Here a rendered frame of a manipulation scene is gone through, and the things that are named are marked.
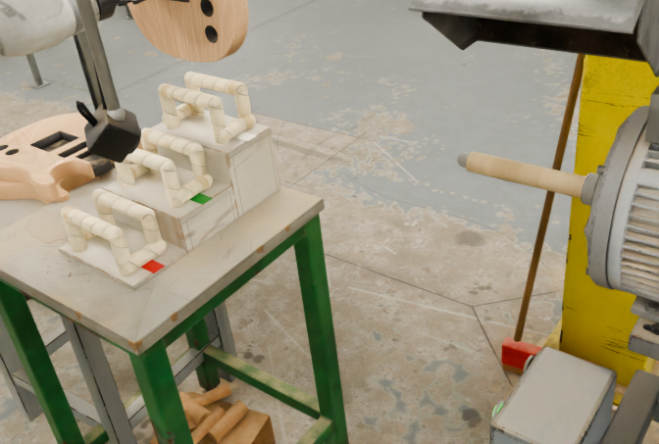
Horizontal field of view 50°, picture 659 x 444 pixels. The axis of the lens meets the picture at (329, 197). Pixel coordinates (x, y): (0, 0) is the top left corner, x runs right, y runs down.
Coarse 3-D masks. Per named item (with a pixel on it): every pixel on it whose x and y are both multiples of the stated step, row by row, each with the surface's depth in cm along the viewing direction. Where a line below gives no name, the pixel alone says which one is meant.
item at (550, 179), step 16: (480, 160) 107; (496, 160) 106; (512, 160) 106; (496, 176) 107; (512, 176) 105; (528, 176) 103; (544, 176) 102; (560, 176) 101; (576, 176) 100; (560, 192) 101; (576, 192) 99
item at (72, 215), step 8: (64, 208) 151; (72, 208) 151; (64, 216) 150; (72, 216) 149; (80, 216) 147; (88, 216) 147; (80, 224) 147; (88, 224) 145; (96, 224) 144; (104, 224) 143; (112, 224) 144; (96, 232) 144; (104, 232) 142; (112, 232) 141; (120, 232) 142
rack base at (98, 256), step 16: (96, 240) 159; (128, 240) 158; (144, 240) 157; (80, 256) 154; (96, 256) 154; (112, 256) 153; (160, 256) 151; (176, 256) 150; (112, 272) 148; (144, 272) 146
